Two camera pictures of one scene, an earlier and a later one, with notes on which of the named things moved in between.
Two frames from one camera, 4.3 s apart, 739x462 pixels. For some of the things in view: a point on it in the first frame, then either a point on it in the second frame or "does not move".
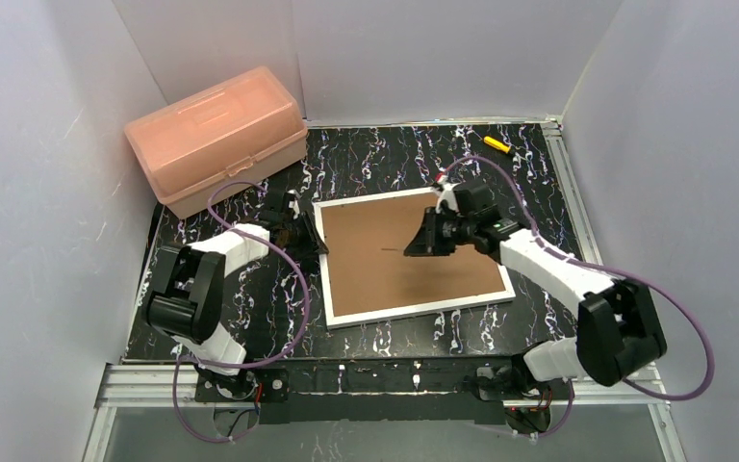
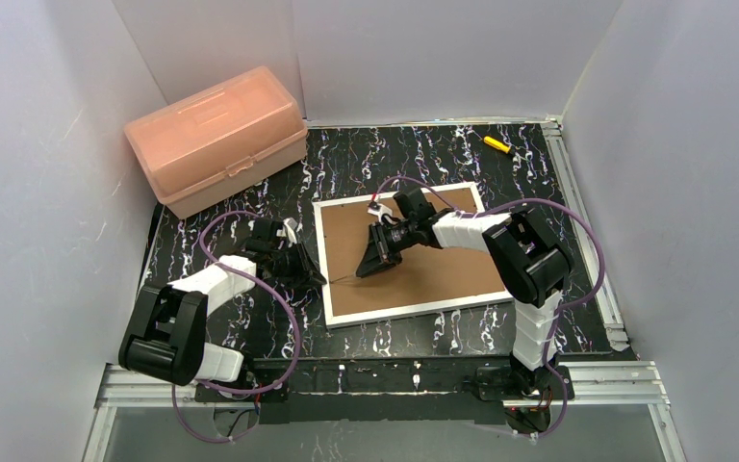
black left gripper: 294,231 to 291,258
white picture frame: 368,275 does not move
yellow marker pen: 495,143 does not move
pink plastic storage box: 242,128 does not move
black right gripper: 440,231 to 384,241
